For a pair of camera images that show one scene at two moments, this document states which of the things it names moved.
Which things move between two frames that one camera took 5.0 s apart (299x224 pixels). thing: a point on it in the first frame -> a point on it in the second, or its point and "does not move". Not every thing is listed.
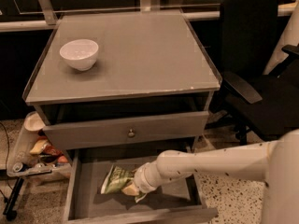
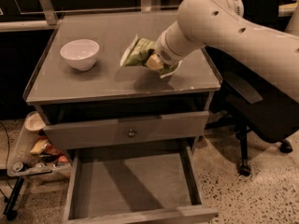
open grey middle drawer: [176, 201] does not move
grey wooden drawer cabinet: [121, 89] does not move
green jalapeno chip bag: [117, 178] -> [137, 52]
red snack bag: [52, 150] does not move
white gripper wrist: [140, 180] -> [163, 50]
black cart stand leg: [8, 211] does not move
